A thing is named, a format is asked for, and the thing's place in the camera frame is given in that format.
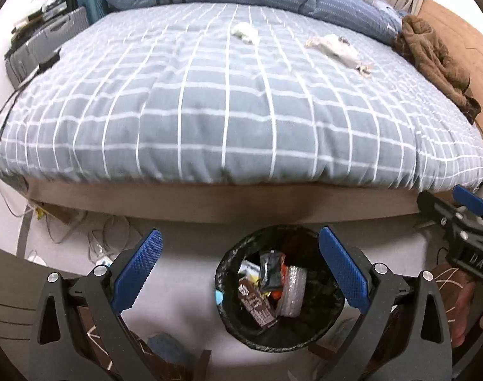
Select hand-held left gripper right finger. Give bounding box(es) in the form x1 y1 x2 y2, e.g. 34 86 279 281
318 225 454 381

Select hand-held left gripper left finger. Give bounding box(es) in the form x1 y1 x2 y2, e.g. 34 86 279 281
37 228 164 381

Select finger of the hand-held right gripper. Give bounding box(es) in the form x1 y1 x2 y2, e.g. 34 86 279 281
417 191 470 243
453 184 483 227

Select clear red-printed plastic bag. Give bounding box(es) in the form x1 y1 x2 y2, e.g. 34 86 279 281
275 264 307 318

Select black printed packet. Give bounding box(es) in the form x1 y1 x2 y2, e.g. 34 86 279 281
259 250 286 292

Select black trash bin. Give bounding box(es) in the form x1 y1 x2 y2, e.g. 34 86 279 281
215 225 347 353

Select brown snack wrapper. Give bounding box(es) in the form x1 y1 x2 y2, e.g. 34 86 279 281
238 278 278 329

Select person's right hand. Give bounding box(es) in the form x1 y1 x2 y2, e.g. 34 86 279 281
451 281 483 348

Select white yellow wrapper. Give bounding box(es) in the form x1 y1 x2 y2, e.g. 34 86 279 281
240 261 263 283

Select cardboard box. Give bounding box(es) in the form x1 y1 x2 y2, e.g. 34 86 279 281
39 202 83 225

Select grey checked bed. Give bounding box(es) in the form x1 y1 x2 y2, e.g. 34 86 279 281
0 2 483 227

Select brown fleece jacket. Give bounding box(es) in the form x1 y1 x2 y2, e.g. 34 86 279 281
392 14 482 125

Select black power adapter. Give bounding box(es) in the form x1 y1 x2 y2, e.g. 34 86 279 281
38 50 63 73

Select grey storage box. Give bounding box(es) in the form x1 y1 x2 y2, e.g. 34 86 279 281
5 6 89 88

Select white crumpled tissue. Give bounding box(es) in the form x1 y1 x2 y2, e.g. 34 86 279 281
230 22 260 44

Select teal suitcase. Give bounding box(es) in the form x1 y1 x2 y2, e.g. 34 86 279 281
77 0 109 26

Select assorted clutter pile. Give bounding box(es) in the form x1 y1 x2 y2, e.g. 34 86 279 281
11 0 107 44

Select white cable bundle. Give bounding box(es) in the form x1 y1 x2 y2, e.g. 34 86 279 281
86 214 143 264

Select black cable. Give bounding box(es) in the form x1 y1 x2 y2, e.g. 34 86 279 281
0 67 41 183

